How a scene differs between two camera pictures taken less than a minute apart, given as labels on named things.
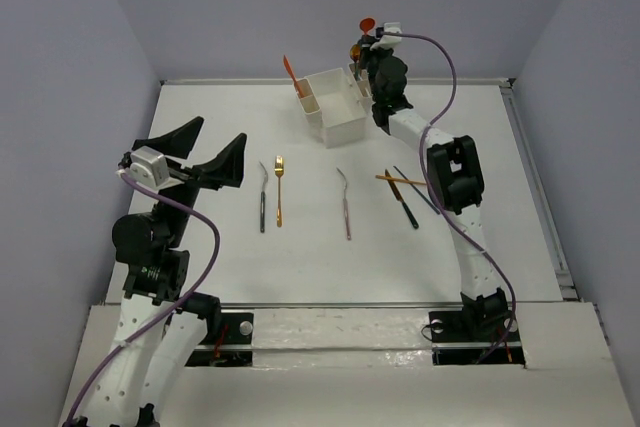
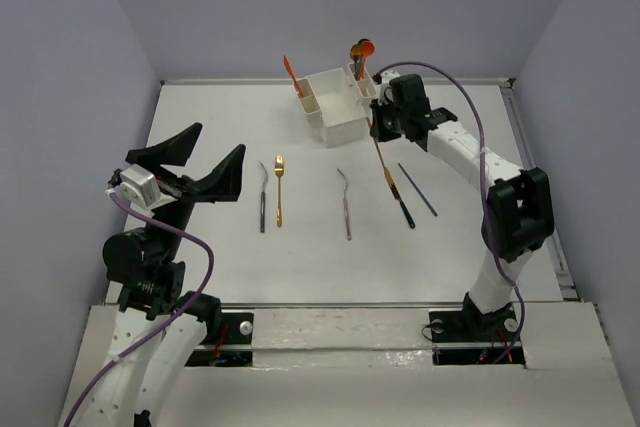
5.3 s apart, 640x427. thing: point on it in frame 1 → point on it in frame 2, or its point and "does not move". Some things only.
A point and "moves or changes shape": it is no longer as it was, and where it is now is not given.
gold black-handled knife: (401, 202) does not move
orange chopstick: (399, 179) → (385, 169)
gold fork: (279, 169) does not move
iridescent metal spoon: (355, 52) does not move
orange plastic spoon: (366, 24) moves or changes shape
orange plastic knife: (290, 69) does not move
